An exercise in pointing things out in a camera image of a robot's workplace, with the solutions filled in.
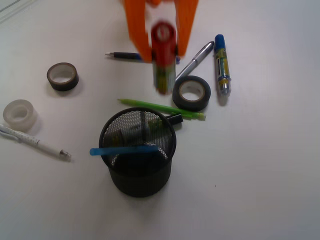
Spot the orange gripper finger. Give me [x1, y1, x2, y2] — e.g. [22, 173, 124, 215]
[124, 0, 153, 62]
[174, 0, 199, 57]

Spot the red cap marker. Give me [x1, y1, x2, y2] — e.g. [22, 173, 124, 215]
[151, 21, 177, 95]

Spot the blue cap marker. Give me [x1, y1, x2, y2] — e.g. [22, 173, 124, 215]
[214, 34, 231, 97]

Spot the black cap green marker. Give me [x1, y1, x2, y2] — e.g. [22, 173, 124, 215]
[147, 113, 184, 131]

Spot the blue black ballpoint pen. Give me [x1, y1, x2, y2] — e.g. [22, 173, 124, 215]
[104, 52, 173, 66]

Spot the silver metal pen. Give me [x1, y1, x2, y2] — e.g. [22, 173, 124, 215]
[175, 41, 215, 81]

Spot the light blue pen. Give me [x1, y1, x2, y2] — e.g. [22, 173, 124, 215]
[89, 145, 159, 156]

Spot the white dotted pen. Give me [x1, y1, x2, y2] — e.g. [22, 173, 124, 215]
[0, 124, 72, 161]

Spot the black mesh pen holder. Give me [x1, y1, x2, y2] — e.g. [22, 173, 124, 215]
[98, 107, 177, 198]

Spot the black electrical tape roll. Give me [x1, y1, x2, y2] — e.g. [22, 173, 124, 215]
[172, 75, 211, 112]

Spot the brown tape roll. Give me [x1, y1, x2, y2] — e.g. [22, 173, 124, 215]
[46, 62, 79, 92]

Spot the green mechanical pencil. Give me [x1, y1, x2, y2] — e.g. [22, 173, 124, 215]
[118, 98, 206, 121]

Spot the clear tape roll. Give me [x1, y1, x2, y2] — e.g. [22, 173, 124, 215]
[3, 99, 38, 132]

